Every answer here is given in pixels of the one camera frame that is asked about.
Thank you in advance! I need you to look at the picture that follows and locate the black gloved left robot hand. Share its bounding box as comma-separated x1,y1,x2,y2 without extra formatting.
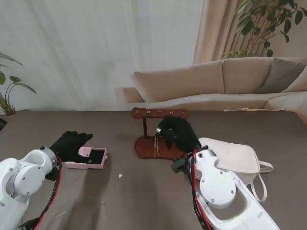
49,130,94,164

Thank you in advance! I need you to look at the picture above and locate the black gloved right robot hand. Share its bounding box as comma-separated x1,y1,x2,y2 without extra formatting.
156,115,202,154

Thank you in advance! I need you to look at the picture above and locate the pink floral box sleeve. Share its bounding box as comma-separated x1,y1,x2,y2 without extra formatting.
64,147,93,168

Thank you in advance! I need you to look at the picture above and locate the thin silver chain necklace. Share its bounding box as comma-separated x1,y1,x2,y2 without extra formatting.
153,133,161,158

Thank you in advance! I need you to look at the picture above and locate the white leather handbag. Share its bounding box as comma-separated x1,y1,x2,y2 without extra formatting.
194,137,274,202

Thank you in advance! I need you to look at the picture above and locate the brown wooden jewelry stand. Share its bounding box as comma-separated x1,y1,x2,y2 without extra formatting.
131,107,190,161

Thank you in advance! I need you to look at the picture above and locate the beige plant pot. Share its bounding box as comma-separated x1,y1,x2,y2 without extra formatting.
0,114,16,123

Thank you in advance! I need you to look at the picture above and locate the broad-leaf green houseplant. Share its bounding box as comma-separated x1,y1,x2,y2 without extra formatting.
0,52,37,115

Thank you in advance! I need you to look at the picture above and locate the white sheer curtain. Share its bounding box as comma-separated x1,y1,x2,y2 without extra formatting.
0,0,204,112

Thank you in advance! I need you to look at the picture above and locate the beige drape curtain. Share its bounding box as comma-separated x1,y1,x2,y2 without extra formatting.
193,0,307,65

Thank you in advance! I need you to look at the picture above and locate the grey sofa cushion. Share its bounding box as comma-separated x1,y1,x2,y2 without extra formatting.
255,57,307,94

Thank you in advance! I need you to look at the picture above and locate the beige sofa cushion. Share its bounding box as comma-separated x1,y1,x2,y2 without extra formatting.
282,71,307,93

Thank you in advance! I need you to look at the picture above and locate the tall dark green leafy plant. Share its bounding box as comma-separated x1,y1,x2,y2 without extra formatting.
220,0,307,60

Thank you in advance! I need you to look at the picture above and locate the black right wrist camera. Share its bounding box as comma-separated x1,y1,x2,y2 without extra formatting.
170,157,190,174

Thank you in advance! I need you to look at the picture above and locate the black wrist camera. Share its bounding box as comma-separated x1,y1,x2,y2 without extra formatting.
170,157,190,174
45,167,57,182

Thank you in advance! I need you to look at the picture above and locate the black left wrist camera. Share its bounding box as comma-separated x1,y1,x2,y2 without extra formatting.
45,167,57,182

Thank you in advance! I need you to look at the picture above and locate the red left arm cable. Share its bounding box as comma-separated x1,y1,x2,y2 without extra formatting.
33,155,63,230

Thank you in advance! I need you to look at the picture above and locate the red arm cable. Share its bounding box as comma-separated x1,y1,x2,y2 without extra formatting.
189,149,207,230
33,155,63,230

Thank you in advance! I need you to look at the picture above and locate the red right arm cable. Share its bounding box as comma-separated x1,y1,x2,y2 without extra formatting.
189,149,207,230

